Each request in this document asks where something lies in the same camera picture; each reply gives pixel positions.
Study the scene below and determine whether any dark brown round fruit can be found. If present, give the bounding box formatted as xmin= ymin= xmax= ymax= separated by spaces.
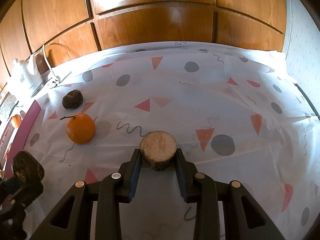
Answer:
xmin=11 ymin=150 xmax=44 ymax=185

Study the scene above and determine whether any cut brown root half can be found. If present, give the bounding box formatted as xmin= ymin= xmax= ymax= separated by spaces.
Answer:
xmin=139 ymin=131 xmax=177 ymax=171

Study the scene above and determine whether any orange with stem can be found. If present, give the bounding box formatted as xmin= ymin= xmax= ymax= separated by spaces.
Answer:
xmin=60 ymin=113 xmax=95 ymax=145

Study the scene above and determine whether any small dark brown fruit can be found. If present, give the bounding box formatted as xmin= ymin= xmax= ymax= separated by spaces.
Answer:
xmin=62 ymin=89 xmax=83 ymax=109

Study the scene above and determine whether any large orange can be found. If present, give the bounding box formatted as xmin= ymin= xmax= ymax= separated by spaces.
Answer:
xmin=11 ymin=114 xmax=22 ymax=128

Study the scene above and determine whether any white patterned tablecloth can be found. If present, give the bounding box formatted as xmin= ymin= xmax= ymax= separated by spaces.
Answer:
xmin=24 ymin=42 xmax=319 ymax=239

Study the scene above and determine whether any white electric kettle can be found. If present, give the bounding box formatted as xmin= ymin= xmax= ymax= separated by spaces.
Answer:
xmin=10 ymin=54 xmax=43 ymax=96

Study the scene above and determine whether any white power cable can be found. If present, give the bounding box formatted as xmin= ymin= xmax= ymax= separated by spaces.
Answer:
xmin=32 ymin=44 xmax=62 ymax=87

